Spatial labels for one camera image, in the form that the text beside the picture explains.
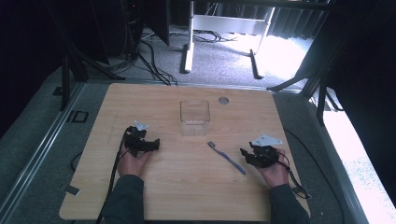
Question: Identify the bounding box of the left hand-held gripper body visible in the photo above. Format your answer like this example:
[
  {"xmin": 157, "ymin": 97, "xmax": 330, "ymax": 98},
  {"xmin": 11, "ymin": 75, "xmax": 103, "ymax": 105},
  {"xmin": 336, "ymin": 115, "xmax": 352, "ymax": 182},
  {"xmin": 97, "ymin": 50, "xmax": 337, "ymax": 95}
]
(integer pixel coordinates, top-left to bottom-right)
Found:
[{"xmin": 123, "ymin": 120, "xmax": 150, "ymax": 158}]

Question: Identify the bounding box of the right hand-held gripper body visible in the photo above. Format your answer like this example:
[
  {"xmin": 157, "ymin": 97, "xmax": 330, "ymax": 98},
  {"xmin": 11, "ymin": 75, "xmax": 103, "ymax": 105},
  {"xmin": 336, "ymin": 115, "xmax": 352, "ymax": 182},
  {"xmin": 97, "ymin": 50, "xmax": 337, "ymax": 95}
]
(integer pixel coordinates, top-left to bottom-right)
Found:
[{"xmin": 248, "ymin": 133, "xmax": 284, "ymax": 169}]

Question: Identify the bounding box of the blue toothbrush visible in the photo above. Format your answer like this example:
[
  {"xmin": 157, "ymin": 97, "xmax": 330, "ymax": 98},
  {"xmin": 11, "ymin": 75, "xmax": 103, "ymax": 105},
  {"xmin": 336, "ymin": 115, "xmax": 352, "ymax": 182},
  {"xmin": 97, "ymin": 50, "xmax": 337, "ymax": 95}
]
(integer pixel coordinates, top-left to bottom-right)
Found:
[{"xmin": 206, "ymin": 140, "xmax": 248, "ymax": 175}]

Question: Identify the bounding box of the clear plastic container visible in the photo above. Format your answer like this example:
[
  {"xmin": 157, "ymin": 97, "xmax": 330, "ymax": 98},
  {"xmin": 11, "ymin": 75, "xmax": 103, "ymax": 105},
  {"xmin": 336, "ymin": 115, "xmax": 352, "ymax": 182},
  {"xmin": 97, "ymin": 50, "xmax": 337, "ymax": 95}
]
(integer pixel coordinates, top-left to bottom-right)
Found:
[{"xmin": 179, "ymin": 99, "xmax": 211, "ymax": 137}]

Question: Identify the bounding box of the person's left hand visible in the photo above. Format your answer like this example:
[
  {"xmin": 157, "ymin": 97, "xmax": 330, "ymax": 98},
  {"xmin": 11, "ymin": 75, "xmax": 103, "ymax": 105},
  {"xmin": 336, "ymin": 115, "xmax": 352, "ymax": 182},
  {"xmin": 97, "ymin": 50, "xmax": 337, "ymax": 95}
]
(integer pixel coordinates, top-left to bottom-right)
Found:
[{"xmin": 116, "ymin": 144, "xmax": 153, "ymax": 180}]

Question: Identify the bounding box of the person's right hand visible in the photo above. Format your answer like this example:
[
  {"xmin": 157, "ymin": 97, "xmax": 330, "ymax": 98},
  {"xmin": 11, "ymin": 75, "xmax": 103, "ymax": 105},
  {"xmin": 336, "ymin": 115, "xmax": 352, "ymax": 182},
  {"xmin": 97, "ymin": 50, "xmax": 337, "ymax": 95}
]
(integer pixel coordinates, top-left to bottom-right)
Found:
[{"xmin": 255, "ymin": 148, "xmax": 291, "ymax": 189}]

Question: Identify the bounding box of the black metal stand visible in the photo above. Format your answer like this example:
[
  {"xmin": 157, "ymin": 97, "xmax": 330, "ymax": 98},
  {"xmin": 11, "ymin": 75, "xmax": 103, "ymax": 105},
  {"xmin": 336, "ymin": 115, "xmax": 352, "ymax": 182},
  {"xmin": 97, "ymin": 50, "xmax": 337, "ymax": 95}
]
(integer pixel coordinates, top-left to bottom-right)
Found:
[
  {"xmin": 266, "ymin": 12, "xmax": 345, "ymax": 126},
  {"xmin": 43, "ymin": 0, "xmax": 126, "ymax": 112}
]

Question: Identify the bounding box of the grey tape piece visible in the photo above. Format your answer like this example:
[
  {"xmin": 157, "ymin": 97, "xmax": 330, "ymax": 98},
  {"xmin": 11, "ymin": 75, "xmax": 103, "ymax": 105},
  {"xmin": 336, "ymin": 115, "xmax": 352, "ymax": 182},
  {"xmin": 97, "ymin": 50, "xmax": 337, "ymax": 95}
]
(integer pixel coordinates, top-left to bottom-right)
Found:
[{"xmin": 64, "ymin": 184, "xmax": 81, "ymax": 197}]

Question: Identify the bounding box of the dark equipment cabinet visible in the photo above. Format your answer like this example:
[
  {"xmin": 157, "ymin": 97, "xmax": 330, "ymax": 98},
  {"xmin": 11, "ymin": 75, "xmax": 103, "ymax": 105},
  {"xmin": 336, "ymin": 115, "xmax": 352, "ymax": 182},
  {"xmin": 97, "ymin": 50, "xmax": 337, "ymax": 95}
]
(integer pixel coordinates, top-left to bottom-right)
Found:
[{"xmin": 90, "ymin": 0, "xmax": 145, "ymax": 64}]

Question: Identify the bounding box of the dark curtain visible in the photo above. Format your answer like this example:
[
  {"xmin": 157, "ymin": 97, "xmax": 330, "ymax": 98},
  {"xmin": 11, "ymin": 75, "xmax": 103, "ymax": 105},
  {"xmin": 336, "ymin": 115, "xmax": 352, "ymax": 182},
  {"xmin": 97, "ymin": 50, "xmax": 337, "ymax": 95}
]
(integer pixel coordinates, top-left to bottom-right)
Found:
[{"xmin": 214, "ymin": 3, "xmax": 329, "ymax": 40}]

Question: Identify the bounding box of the right hand-held gripper black cable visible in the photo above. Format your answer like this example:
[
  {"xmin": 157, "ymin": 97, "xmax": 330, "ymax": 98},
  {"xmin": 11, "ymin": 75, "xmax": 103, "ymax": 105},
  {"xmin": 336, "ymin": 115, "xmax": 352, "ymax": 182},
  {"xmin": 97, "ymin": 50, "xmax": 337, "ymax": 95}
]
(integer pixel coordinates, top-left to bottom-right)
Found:
[{"xmin": 275, "ymin": 150, "xmax": 313, "ymax": 201}]

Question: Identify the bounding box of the hand-held gripper black cable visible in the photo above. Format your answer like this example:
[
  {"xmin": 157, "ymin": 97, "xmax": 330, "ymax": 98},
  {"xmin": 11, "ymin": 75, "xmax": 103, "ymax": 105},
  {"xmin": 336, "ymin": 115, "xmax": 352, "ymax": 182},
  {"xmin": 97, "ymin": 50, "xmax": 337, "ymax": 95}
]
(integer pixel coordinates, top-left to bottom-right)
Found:
[
  {"xmin": 95, "ymin": 130, "xmax": 129, "ymax": 224},
  {"xmin": 275, "ymin": 150, "xmax": 313, "ymax": 201}
]

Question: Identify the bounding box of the left hand-held gripper black cable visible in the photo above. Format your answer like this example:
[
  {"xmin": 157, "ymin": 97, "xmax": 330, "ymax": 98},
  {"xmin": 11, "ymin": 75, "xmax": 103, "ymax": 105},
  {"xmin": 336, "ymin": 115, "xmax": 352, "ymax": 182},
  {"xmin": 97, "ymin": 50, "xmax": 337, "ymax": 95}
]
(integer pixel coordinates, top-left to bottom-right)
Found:
[{"xmin": 95, "ymin": 130, "xmax": 129, "ymax": 224}]

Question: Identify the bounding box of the thin black floor cable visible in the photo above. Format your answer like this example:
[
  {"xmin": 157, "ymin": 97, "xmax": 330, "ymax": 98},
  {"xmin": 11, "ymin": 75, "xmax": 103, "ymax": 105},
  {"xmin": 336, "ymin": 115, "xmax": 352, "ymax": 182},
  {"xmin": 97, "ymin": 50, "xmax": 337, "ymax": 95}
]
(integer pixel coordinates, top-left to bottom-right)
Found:
[{"xmin": 283, "ymin": 128, "xmax": 346, "ymax": 224}]

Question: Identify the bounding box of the black floor bracket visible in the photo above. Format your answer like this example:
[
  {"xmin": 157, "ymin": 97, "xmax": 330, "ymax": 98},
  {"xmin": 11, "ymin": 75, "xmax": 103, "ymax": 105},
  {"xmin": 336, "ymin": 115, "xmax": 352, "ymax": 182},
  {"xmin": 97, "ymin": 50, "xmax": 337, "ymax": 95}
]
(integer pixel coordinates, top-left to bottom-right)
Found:
[{"xmin": 66, "ymin": 110, "xmax": 90, "ymax": 124}]

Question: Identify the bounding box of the aluminium floor rail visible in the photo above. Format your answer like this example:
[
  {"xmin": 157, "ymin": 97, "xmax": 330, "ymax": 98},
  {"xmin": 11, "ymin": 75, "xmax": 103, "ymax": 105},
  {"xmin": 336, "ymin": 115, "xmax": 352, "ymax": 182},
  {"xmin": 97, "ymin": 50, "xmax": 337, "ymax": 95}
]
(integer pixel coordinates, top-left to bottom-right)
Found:
[
  {"xmin": 0, "ymin": 82, "xmax": 86, "ymax": 217},
  {"xmin": 306, "ymin": 96, "xmax": 372, "ymax": 224}
]

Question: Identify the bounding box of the bundle of black floor cables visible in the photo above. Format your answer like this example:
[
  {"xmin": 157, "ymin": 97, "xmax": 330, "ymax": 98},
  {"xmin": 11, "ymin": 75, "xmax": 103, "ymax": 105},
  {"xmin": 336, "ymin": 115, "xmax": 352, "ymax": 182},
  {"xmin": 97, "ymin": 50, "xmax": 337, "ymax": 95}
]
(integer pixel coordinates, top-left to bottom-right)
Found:
[{"xmin": 136, "ymin": 40, "xmax": 179, "ymax": 87}]

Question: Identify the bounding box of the cable bundle under desk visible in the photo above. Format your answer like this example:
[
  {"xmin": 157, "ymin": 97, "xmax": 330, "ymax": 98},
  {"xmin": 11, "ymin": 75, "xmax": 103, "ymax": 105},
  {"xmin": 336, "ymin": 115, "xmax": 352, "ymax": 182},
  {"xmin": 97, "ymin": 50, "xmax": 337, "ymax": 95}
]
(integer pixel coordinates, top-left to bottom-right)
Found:
[{"xmin": 169, "ymin": 29, "xmax": 238, "ymax": 44}]

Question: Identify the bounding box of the white metal desk frame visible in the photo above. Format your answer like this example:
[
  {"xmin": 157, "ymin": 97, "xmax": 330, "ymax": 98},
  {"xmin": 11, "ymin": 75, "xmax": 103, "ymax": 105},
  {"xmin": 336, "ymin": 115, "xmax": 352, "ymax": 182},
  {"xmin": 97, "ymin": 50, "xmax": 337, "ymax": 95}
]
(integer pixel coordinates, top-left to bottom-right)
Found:
[{"xmin": 179, "ymin": 0, "xmax": 276, "ymax": 80}]

